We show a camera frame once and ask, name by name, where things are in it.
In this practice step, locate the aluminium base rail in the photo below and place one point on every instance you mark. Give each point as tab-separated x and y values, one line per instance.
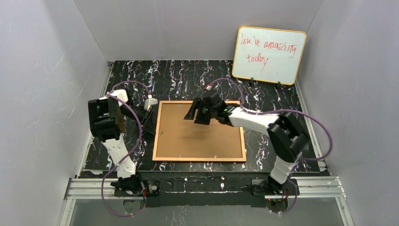
196	190

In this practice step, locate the orange wooden picture frame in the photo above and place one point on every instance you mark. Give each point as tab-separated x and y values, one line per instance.
199	159

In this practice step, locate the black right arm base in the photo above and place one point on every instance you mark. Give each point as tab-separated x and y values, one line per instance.
271	188

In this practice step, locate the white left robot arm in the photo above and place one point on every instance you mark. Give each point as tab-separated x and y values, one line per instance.
107	123

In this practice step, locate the yellow-framed whiteboard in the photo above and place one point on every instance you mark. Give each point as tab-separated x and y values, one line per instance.
268	55

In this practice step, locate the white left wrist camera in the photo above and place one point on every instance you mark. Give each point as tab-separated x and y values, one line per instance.
149	102

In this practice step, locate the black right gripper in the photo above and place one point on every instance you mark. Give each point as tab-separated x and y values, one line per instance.
201	110

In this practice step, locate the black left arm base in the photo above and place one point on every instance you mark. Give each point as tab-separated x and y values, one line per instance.
134	188

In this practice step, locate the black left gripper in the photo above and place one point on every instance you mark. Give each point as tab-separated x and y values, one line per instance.
147	117

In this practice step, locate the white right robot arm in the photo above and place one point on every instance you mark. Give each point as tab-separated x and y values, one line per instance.
287	135

